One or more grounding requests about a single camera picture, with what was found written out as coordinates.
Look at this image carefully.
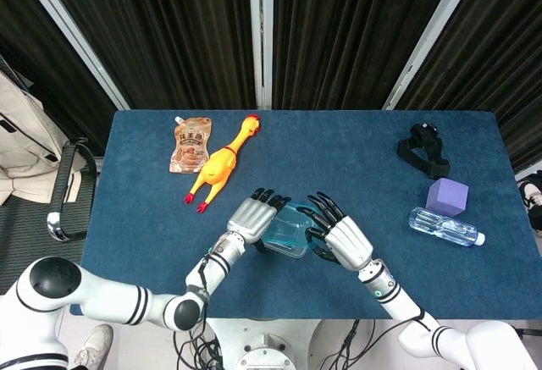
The dark pleated curtain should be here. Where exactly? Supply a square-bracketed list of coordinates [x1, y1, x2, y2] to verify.
[270, 0, 461, 111]
[36, 0, 259, 111]
[395, 0, 542, 172]
[0, 0, 124, 157]

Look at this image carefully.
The yellow rubber chicken toy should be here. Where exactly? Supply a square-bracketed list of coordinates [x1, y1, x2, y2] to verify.
[183, 113, 261, 213]

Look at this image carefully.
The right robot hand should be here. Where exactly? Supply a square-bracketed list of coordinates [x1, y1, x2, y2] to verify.
[305, 191, 374, 270]

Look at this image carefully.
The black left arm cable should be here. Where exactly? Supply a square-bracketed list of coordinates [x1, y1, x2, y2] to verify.
[195, 247, 218, 303]

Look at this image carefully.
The black strap camera mount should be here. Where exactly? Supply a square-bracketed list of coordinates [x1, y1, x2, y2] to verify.
[396, 122, 451, 179]

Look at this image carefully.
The brown spout pouch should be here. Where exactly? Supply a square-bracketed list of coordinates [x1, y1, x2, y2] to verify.
[169, 115, 213, 174]

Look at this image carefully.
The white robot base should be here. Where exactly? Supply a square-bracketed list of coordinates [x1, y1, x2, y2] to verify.
[207, 318, 324, 370]

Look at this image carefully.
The white sneaker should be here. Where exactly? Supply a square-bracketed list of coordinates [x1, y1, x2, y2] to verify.
[74, 323, 114, 370]

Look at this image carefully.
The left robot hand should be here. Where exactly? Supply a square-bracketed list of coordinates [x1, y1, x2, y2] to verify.
[226, 187, 292, 255]

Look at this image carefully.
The black floor cable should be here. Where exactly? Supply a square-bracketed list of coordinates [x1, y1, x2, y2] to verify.
[329, 318, 424, 369]
[174, 318, 225, 370]

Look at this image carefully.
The teal container lid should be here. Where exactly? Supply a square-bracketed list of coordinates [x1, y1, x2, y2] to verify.
[266, 202, 325, 255]

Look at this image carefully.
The black velcro strap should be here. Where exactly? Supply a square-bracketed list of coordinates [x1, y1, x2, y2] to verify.
[185, 284, 212, 304]

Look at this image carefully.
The black white backpack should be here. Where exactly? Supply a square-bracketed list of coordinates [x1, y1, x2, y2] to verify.
[516, 174, 542, 232]

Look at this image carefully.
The purple foam cube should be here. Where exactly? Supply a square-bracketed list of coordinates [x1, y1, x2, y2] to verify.
[424, 177, 470, 218]

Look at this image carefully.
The clear plastic water bottle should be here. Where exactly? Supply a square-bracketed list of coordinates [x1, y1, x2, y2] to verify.
[408, 207, 486, 247]

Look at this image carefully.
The black chair armrest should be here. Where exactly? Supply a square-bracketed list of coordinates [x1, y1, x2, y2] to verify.
[46, 137, 99, 243]

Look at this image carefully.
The blue fabric tablecloth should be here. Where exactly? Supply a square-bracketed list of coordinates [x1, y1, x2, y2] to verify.
[69, 109, 542, 320]

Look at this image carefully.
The beige canvas bag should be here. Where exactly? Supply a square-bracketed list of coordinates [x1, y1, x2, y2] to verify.
[0, 64, 71, 206]

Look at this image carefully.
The white frame post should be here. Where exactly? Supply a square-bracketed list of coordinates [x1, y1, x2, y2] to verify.
[383, 0, 484, 111]
[12, 0, 131, 111]
[247, 0, 275, 111]

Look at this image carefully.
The clear plastic container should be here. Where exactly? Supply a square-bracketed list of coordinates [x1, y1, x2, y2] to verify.
[260, 216, 308, 260]

